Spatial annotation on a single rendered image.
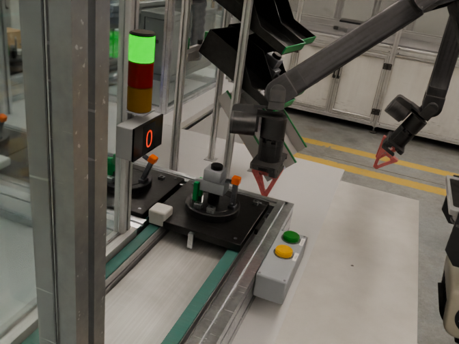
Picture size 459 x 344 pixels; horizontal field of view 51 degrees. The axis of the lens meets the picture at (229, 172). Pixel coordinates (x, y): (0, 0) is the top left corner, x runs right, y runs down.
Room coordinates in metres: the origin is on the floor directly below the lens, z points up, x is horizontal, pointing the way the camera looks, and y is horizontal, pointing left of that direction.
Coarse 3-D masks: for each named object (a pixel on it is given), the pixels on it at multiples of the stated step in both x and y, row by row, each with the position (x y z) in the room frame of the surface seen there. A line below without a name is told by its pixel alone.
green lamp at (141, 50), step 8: (136, 40) 0.92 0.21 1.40; (144, 40) 0.92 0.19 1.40; (152, 40) 0.93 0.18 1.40; (128, 48) 0.93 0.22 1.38; (136, 48) 0.92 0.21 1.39; (144, 48) 0.92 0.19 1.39; (152, 48) 0.93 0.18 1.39; (128, 56) 0.93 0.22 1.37; (136, 56) 0.92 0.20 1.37; (144, 56) 0.92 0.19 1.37; (152, 56) 0.93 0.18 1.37
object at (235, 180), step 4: (236, 176) 1.07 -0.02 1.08; (228, 180) 1.07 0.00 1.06; (232, 180) 1.06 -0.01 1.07; (236, 180) 1.06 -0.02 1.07; (240, 180) 1.07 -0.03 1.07; (236, 184) 1.06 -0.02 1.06; (232, 188) 1.07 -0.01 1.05; (236, 188) 1.06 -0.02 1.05; (232, 192) 1.06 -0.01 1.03; (236, 192) 1.07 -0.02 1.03; (232, 196) 1.06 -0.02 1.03; (236, 196) 1.07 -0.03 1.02; (232, 200) 1.06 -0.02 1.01; (232, 204) 1.06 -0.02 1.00
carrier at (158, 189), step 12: (144, 168) 1.27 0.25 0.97; (132, 180) 1.14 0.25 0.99; (144, 180) 1.14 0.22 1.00; (156, 180) 1.20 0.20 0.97; (168, 180) 1.21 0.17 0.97; (180, 180) 1.22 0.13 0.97; (132, 192) 1.10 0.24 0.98; (144, 192) 1.12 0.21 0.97; (156, 192) 1.13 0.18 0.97; (168, 192) 1.14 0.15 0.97; (132, 204) 1.05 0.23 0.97; (144, 204) 1.06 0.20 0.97; (144, 216) 1.02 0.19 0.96
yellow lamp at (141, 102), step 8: (128, 88) 0.92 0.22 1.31; (136, 88) 0.92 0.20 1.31; (128, 96) 0.92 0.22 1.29; (136, 96) 0.92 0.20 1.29; (144, 96) 0.92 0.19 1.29; (128, 104) 0.92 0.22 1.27; (136, 104) 0.92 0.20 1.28; (144, 104) 0.92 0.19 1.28; (136, 112) 0.92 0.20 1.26; (144, 112) 0.92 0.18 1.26
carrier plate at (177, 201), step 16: (176, 192) 1.15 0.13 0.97; (176, 208) 1.06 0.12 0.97; (240, 208) 1.11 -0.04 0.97; (256, 208) 1.12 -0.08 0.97; (176, 224) 0.99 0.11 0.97; (192, 224) 1.00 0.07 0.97; (208, 224) 1.01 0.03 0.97; (224, 224) 1.02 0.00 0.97; (240, 224) 1.03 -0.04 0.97; (256, 224) 1.06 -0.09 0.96; (208, 240) 0.96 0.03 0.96; (224, 240) 0.95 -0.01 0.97; (240, 240) 0.96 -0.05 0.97
